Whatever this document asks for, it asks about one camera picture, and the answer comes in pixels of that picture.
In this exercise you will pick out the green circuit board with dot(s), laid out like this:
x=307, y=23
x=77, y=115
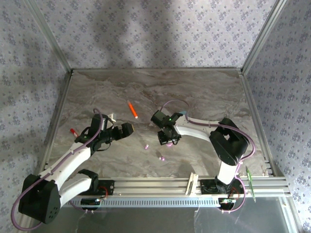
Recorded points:
x=251, y=187

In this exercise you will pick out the long aluminium base rail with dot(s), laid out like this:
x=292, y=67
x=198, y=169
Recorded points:
x=150, y=187

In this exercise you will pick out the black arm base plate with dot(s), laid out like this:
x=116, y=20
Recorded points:
x=206, y=188
x=109, y=188

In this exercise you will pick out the red marker pen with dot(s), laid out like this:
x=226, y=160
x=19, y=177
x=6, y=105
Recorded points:
x=74, y=132

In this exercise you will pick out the orange marker pen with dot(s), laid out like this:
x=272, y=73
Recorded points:
x=132, y=109

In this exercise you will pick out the pink earbud charging case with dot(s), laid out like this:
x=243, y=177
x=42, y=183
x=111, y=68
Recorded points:
x=169, y=145

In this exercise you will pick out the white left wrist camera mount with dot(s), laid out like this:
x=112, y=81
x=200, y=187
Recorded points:
x=112, y=117

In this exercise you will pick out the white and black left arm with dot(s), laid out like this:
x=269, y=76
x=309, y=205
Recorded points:
x=73, y=157

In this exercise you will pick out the small black controller box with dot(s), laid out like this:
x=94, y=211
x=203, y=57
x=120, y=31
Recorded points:
x=88, y=202
x=227, y=202

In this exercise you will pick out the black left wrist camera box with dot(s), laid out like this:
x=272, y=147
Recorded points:
x=96, y=122

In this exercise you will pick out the aluminium corner post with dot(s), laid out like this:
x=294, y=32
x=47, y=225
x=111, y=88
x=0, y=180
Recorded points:
x=50, y=36
x=262, y=36

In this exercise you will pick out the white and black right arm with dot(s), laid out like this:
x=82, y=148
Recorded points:
x=194, y=128

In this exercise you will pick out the grey metal sheet panel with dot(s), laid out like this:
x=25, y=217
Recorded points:
x=145, y=221

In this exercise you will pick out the aluminium table side rail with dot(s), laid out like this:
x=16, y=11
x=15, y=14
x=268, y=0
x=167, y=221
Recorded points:
x=257, y=121
x=55, y=121

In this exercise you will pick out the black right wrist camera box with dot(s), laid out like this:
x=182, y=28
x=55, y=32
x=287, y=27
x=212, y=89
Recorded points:
x=159, y=118

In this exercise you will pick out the blue earbud charging case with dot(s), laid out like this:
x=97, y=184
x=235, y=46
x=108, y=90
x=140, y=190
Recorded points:
x=183, y=113

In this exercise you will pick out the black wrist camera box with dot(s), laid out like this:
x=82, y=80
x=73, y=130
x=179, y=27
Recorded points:
x=96, y=122
x=159, y=118

